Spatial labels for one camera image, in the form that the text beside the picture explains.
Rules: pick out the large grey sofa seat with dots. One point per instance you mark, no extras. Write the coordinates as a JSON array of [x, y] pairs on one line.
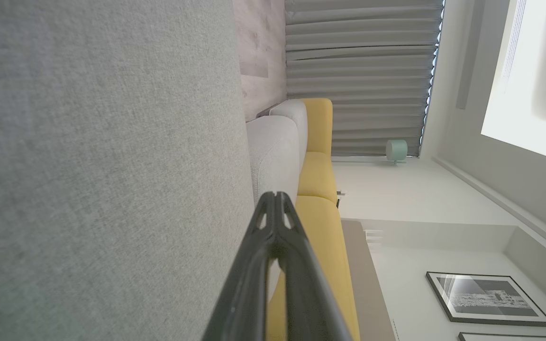
[[88, 166]]

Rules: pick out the small wall socket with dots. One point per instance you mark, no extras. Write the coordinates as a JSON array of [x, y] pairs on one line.
[[340, 193]]

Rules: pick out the grey sofa seat cushion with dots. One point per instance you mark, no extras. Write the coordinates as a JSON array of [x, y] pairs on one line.
[[296, 118], [273, 156]]

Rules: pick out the grey pleated curtain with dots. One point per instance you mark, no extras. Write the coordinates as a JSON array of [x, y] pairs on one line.
[[358, 71]]

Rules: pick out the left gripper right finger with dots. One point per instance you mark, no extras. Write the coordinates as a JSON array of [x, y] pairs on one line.
[[306, 303]]

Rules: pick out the white ceiling light panel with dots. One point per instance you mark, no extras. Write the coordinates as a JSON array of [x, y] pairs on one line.
[[533, 85]]

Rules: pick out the black framed picture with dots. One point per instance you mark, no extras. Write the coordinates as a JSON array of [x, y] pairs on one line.
[[486, 298], [514, 337]]

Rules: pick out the mint green floor lamp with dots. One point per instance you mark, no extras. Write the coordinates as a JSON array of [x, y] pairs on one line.
[[396, 149]]

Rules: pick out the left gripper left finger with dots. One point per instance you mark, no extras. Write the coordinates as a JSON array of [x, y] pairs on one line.
[[249, 293]]

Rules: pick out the small white wall vent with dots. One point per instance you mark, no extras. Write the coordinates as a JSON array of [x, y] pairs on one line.
[[373, 237]]

